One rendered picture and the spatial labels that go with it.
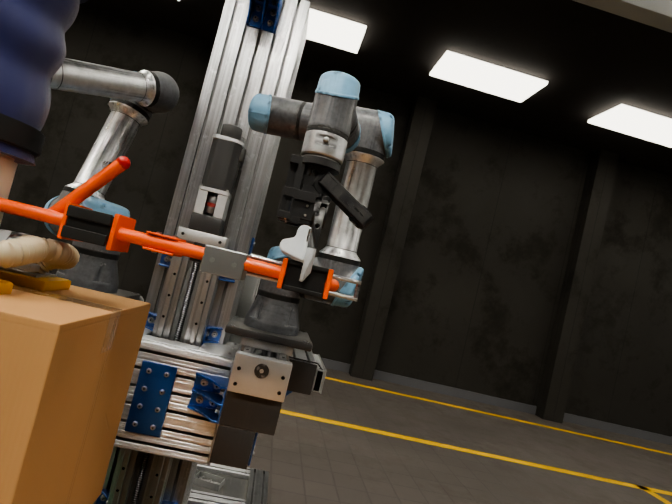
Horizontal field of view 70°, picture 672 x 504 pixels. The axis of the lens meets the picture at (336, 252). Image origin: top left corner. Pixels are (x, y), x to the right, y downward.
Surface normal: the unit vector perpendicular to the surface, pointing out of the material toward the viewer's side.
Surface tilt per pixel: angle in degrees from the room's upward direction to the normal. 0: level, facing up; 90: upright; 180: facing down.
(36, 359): 90
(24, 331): 90
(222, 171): 90
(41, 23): 70
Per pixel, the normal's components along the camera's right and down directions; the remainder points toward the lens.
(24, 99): 0.97, 0.11
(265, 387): 0.12, -0.03
